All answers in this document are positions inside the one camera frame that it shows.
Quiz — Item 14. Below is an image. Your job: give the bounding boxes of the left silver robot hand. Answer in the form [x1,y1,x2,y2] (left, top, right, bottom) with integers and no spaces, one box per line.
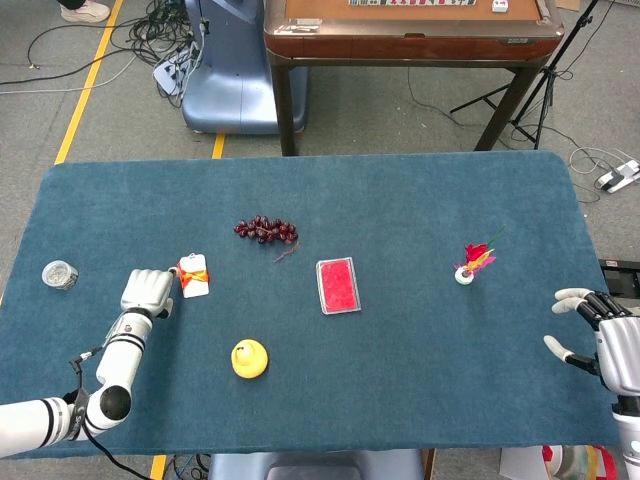
[120,267,179,320]

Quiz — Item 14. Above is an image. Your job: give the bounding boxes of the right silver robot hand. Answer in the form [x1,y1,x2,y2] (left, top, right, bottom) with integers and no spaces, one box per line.
[543,287,640,406]

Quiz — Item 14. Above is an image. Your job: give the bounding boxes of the white package with orange band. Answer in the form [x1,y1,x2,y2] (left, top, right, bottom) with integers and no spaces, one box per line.
[177,252,212,300]

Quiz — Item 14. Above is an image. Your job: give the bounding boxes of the black floor box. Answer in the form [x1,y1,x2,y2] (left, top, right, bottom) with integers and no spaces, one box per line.
[598,258,640,297]

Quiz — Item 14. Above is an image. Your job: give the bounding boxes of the small jar silver lid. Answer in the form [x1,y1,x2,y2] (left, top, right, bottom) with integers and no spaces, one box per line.
[41,259,80,292]

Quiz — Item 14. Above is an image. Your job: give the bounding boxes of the colourful plastic bag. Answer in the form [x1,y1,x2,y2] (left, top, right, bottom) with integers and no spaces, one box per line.
[542,443,621,480]

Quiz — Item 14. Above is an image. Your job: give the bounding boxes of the yellow pear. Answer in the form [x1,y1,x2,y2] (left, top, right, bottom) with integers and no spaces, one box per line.
[230,338,270,381]

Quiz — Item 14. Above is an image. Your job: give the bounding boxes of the dark red grape bunch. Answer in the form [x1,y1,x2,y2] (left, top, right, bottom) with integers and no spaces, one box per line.
[233,215,302,264]

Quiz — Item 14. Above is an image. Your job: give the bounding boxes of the pink yellow feather shuttlecock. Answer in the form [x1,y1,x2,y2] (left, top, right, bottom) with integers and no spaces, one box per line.
[453,225,506,287]

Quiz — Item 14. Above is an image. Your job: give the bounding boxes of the white power strip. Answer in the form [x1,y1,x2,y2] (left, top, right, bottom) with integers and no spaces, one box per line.
[593,158,640,192]
[152,47,201,96]

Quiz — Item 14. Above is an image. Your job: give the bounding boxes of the red card in clear case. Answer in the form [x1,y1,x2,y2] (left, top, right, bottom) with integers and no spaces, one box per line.
[315,256,362,317]

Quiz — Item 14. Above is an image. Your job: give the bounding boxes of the blue table cloth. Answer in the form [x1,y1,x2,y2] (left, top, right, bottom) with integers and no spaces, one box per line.
[0,149,624,460]

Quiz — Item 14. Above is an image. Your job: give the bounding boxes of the blue grey robot body base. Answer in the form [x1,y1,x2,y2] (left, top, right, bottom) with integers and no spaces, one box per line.
[207,448,426,480]

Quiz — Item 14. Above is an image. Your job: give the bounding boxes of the black tripod stand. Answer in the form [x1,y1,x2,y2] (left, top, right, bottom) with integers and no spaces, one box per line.
[449,0,601,151]

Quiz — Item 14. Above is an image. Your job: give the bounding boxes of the person in black trousers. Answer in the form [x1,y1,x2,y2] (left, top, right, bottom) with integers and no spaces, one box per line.
[58,0,111,24]

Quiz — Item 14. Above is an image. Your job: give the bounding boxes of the brown mahjong table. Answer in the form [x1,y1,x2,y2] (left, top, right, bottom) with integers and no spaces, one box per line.
[263,0,566,157]

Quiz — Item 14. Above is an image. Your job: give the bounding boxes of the row of face-up mahjong tiles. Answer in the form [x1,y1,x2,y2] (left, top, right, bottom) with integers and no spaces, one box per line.
[348,0,477,8]

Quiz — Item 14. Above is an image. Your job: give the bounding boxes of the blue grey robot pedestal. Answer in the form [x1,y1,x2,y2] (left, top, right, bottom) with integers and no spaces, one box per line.
[180,0,309,135]

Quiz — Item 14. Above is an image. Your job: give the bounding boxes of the black floor cables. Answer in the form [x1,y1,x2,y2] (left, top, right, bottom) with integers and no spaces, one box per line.
[27,0,206,109]

